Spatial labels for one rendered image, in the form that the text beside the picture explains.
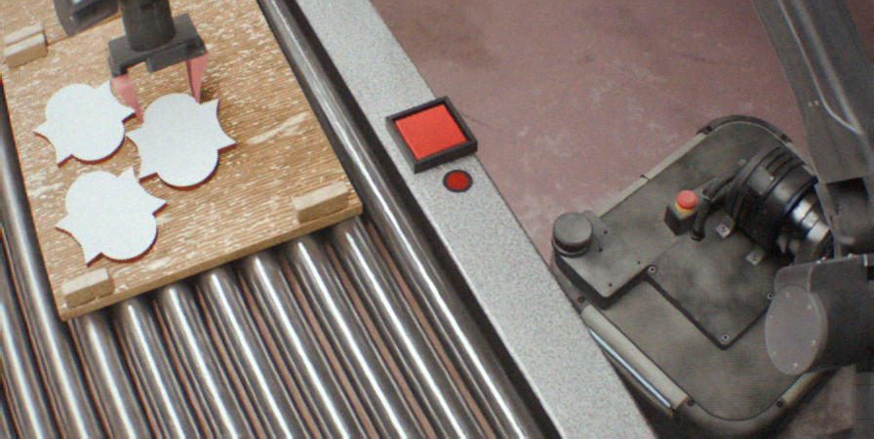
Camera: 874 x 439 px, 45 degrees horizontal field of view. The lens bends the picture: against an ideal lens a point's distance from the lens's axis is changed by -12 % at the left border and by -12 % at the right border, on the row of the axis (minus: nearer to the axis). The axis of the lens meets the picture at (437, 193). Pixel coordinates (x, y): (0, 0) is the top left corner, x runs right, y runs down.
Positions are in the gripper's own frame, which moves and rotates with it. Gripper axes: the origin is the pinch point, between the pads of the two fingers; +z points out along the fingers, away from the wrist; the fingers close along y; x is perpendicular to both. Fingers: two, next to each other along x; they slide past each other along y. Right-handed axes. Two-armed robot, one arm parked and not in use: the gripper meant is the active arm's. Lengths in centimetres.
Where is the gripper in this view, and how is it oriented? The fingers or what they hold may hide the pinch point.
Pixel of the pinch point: (168, 106)
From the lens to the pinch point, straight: 132.0
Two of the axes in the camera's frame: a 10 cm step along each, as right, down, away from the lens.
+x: -3.9, -5.1, 7.6
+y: 9.1, -3.2, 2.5
